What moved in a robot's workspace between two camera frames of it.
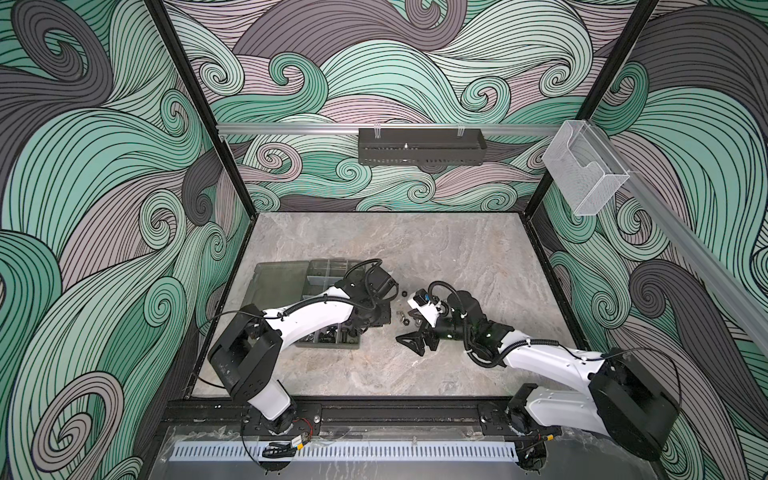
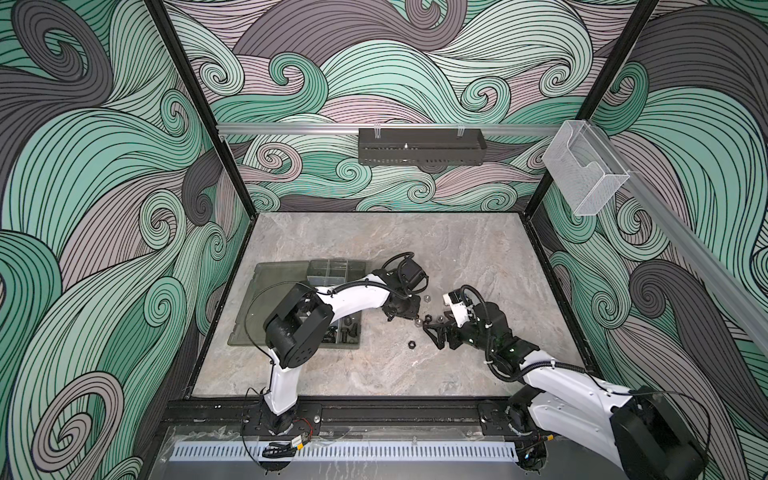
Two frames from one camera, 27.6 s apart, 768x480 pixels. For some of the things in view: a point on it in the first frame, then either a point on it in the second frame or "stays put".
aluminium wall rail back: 392,127 stays put
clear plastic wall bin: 584,169 stays put
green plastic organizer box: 277,283 stays put
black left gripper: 384,315 -> 413,313
